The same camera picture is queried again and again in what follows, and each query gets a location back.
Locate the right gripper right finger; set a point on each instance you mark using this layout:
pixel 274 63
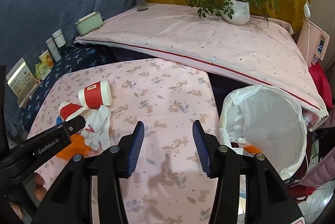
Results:
pixel 267 198

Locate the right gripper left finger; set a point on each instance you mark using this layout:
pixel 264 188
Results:
pixel 68 200

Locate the orange plastic bag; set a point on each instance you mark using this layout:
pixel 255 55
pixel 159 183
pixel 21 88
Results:
pixel 77 146

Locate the white glove with red mark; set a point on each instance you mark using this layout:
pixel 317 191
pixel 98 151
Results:
pixel 96 131

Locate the crushed red paper cup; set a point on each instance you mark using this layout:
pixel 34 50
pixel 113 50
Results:
pixel 68 110

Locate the white lined trash bin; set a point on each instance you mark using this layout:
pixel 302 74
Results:
pixel 269 119

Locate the person's hand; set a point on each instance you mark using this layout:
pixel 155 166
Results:
pixel 37 182

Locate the pink quilted jacket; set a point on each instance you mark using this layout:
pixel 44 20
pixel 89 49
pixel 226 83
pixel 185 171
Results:
pixel 323 172

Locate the blue measuring tape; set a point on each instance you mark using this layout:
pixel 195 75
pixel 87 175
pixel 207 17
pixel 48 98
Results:
pixel 59 120

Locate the upright-lying red paper cup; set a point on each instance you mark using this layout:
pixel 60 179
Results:
pixel 95 95

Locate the white standing card box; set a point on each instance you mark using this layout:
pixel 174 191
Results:
pixel 22 82

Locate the red cloth item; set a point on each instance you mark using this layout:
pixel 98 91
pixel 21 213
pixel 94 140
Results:
pixel 322 84

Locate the green yellow small box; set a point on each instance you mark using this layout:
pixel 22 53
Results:
pixel 42 70

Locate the pink floral tablecloth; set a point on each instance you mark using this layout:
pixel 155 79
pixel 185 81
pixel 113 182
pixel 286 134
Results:
pixel 168 185

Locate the navy floral cloth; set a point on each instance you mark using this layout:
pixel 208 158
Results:
pixel 60 69

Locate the yellow printed cup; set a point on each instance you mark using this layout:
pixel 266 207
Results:
pixel 46 58

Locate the pale pink dotted bedspread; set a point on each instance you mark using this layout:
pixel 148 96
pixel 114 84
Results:
pixel 259 52

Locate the tall white tube bottle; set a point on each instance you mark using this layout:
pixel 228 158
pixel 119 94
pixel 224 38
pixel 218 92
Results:
pixel 53 49

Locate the white cylindrical jar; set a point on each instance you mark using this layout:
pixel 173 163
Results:
pixel 59 38

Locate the pink control box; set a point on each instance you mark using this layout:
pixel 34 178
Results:
pixel 312 42

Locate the mint green tissue box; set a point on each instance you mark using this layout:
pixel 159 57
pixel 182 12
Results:
pixel 88 23

